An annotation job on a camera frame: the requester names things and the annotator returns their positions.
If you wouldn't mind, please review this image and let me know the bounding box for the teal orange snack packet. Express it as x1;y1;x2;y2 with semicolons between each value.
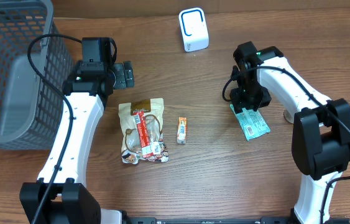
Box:
230;104;270;141

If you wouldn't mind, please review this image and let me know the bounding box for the white brown snack wrapper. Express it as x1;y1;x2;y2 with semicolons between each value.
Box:
118;98;169;164

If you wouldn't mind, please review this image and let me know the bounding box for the red white snack bar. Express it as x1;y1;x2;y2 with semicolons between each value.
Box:
134;111;153;158

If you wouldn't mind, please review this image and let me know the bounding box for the small orange white packet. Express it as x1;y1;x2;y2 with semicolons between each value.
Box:
177;117;187;144

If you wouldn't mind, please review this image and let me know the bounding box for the green lid Knorr jar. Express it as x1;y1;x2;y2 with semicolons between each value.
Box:
283;110;294;124

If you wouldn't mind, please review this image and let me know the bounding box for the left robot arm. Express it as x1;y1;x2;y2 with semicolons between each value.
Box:
19;37;134;224

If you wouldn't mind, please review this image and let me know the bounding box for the white barcode scanner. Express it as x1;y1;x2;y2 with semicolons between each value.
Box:
178;7;209;52

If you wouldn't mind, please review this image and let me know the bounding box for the grey plastic mesh basket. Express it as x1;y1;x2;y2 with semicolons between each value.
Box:
0;0;73;150

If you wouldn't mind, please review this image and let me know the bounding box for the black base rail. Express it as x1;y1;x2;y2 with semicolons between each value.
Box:
121;217;350;224

